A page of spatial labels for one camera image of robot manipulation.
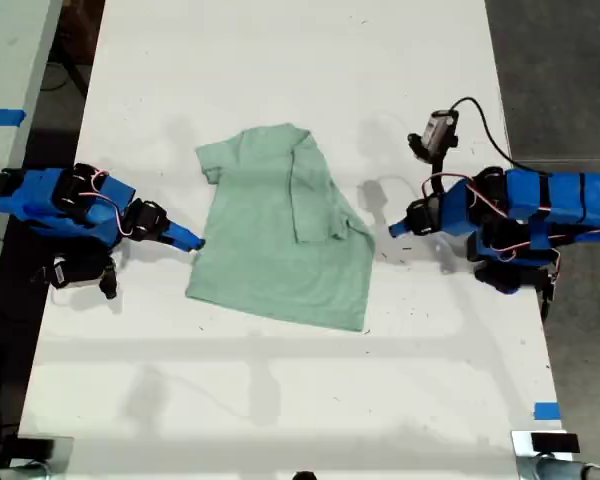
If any curved black camera stalk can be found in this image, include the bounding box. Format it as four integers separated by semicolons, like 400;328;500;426
421;149;454;202

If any white side table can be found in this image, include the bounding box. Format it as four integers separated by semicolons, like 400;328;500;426
0;0;64;314

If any black camera cable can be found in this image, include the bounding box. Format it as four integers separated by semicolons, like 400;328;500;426
448;96;549;175

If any short black camera stalk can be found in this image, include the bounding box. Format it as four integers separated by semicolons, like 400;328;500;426
98;257;119;301

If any small black box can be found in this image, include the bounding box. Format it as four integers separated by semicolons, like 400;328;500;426
530;432;581;454

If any grey metal pipe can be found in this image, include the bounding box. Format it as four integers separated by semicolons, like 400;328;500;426
516;453;600;480
0;461;52;480

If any shiny metal plate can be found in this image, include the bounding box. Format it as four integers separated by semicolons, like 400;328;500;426
510;429;582;457
8;435;76;472

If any black camera box white label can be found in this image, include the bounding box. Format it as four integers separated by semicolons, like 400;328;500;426
46;253;106;291

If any pale green T-shirt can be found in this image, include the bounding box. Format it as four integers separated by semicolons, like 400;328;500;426
184;122;378;334

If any black camera box grey face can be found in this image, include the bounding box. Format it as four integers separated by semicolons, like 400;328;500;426
407;110;460;163

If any thin black floor cable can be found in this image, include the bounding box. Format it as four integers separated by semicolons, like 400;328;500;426
40;58;90;94

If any short blue tape strip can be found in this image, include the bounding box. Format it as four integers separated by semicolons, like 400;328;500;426
533;401;562;422

